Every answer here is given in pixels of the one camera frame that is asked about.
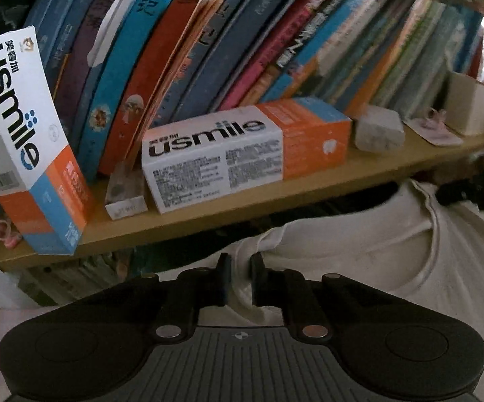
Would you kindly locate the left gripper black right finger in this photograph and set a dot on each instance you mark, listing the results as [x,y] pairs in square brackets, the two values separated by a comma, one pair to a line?
[386,344]

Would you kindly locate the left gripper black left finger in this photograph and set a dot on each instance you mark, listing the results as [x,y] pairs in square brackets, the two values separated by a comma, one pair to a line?
[97,344]

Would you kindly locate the white t-shirt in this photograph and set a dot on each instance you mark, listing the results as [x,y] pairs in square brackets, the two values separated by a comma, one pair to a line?
[410,246]

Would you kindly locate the pink scissors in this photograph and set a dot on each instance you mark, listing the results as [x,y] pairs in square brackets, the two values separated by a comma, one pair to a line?
[9,236]

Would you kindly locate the small white clear box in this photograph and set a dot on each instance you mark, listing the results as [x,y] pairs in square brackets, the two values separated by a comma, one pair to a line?
[126,193]

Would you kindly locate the wooden shelf board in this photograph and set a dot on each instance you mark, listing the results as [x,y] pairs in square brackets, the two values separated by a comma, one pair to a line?
[361,170]

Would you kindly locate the upright usmile toothpaste box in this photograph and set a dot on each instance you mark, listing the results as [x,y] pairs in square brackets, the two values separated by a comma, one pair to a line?
[42,188]

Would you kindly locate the lying usmile toothpaste box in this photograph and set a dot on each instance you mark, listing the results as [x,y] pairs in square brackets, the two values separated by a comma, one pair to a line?
[213,155]

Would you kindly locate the white eraser block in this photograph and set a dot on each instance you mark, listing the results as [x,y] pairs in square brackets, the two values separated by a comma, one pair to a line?
[379,130]

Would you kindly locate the cream square container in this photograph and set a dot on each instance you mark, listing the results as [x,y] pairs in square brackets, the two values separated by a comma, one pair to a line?
[464,105]

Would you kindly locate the row of books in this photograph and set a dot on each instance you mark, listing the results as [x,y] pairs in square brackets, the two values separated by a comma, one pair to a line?
[117,68]

